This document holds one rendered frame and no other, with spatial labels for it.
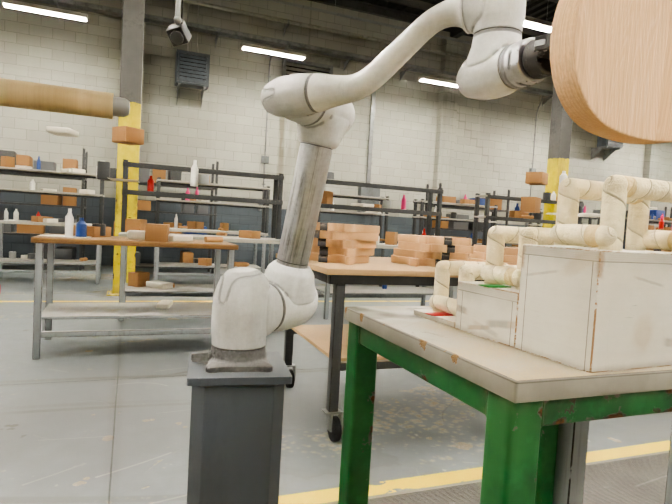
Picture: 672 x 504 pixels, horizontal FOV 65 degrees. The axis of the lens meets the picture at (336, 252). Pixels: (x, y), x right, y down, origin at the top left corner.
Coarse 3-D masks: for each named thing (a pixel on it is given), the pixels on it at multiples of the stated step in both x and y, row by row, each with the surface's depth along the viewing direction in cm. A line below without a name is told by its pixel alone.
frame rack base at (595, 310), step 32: (544, 256) 81; (576, 256) 76; (608, 256) 73; (640, 256) 75; (544, 288) 81; (576, 288) 75; (608, 288) 73; (640, 288) 76; (544, 320) 81; (576, 320) 75; (608, 320) 74; (640, 320) 76; (544, 352) 80; (576, 352) 75; (608, 352) 74; (640, 352) 77
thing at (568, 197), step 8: (560, 192) 83; (568, 192) 82; (576, 192) 82; (560, 200) 83; (568, 200) 82; (576, 200) 82; (560, 208) 83; (568, 208) 82; (576, 208) 82; (560, 216) 83; (568, 216) 82; (576, 216) 82
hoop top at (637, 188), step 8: (616, 176) 75; (624, 176) 75; (608, 184) 75; (616, 184) 74; (624, 184) 74; (632, 184) 75; (640, 184) 76; (648, 184) 77; (656, 184) 77; (664, 184) 78; (632, 192) 76; (640, 192) 76; (648, 192) 77; (656, 192) 77; (664, 192) 78; (656, 200) 79; (664, 200) 80
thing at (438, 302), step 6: (432, 300) 112; (438, 300) 110; (444, 300) 109; (450, 300) 107; (456, 300) 106; (432, 306) 112; (438, 306) 110; (444, 306) 108; (450, 306) 106; (456, 306) 105; (450, 312) 107
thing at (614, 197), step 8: (608, 192) 75; (616, 192) 74; (624, 192) 74; (608, 200) 75; (616, 200) 75; (624, 200) 75; (608, 208) 75; (616, 208) 75; (624, 208) 75; (600, 216) 77; (608, 216) 75; (616, 216) 75; (624, 216) 75; (600, 224) 76; (608, 224) 75; (616, 224) 75; (624, 224) 75; (616, 240) 75; (600, 248) 76; (608, 248) 75; (616, 248) 75
